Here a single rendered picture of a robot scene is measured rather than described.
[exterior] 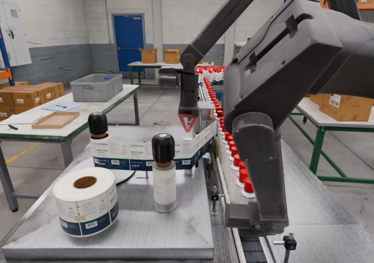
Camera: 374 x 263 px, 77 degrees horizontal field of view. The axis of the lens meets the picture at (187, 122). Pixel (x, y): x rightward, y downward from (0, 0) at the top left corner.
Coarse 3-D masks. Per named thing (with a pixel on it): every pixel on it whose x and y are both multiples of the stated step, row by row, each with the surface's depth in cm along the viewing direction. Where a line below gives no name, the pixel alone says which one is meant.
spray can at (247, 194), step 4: (248, 180) 73; (244, 184) 74; (248, 184) 72; (244, 188) 74; (248, 188) 73; (252, 188) 72; (240, 192) 75; (244, 192) 74; (248, 192) 73; (252, 192) 73; (240, 196) 75; (244, 196) 73; (248, 196) 73; (252, 196) 73; (240, 200) 75; (244, 200) 74; (248, 200) 73; (252, 200) 73; (256, 200) 74
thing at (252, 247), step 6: (222, 186) 104; (234, 240) 77; (240, 240) 77; (246, 240) 77; (252, 240) 77; (258, 240) 77; (246, 246) 75; (252, 246) 75; (258, 246) 75; (246, 252) 73; (252, 252) 73; (258, 252) 73; (246, 258) 71; (252, 258) 71; (258, 258) 71; (264, 258) 71
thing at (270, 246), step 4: (268, 236) 68; (268, 240) 67; (268, 244) 66; (272, 244) 66; (268, 248) 66; (272, 248) 65; (272, 252) 63; (276, 252) 63; (272, 256) 63; (276, 256) 62; (276, 260) 61
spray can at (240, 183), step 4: (240, 172) 78; (244, 172) 78; (240, 176) 78; (244, 176) 77; (248, 176) 77; (240, 180) 78; (244, 180) 77; (236, 184) 79; (240, 184) 78; (236, 188) 80; (240, 188) 78; (236, 192) 80; (236, 196) 80; (236, 200) 81
